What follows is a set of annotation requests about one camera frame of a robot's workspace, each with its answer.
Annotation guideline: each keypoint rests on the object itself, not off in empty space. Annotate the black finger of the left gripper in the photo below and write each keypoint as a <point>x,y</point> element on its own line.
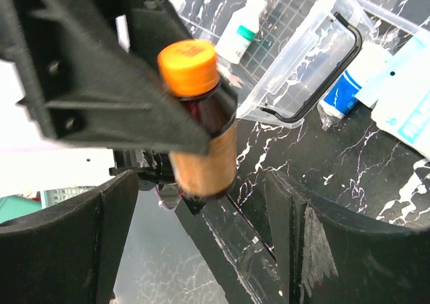
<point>89,72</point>

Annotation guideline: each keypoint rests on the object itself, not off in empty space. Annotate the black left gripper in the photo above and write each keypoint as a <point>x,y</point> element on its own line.
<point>155,173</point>

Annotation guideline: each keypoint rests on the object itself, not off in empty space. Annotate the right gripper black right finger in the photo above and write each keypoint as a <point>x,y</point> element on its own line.
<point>326,253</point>

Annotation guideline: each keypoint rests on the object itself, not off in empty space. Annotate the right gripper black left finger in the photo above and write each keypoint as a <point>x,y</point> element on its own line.
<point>69,252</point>

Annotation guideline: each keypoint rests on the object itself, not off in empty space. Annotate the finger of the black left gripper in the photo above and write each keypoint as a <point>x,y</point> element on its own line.
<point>155,25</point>

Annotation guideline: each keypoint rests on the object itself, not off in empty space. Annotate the brown syrup bottle orange cap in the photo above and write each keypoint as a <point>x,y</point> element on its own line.
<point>189,69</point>

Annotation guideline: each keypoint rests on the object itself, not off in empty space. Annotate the white medicine bottle green label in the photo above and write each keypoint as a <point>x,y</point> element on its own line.
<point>240,31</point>

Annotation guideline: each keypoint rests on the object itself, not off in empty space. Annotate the white gauze dressing packet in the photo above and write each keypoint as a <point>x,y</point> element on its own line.
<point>403,111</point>

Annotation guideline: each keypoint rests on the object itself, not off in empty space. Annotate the clear medicine kit box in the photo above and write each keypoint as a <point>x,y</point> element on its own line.
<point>300,50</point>

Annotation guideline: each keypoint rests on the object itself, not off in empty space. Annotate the blue white bandage roll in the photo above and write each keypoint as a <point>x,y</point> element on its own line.
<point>340,99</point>

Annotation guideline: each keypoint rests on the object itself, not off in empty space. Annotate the teal topped packet under gauze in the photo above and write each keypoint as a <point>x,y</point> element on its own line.
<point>381,82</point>

